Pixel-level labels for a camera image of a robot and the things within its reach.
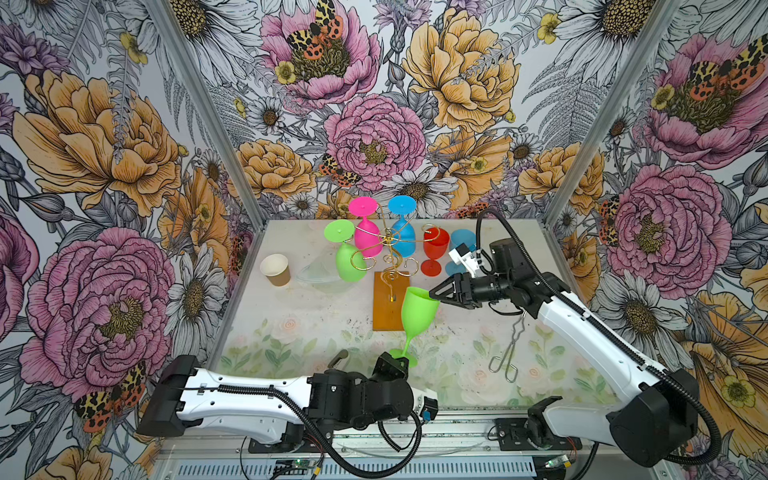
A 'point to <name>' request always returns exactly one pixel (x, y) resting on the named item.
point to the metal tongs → (511, 371)
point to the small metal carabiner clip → (340, 355)
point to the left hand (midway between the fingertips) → (396, 356)
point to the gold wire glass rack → (392, 270)
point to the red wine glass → (435, 245)
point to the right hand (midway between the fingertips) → (438, 305)
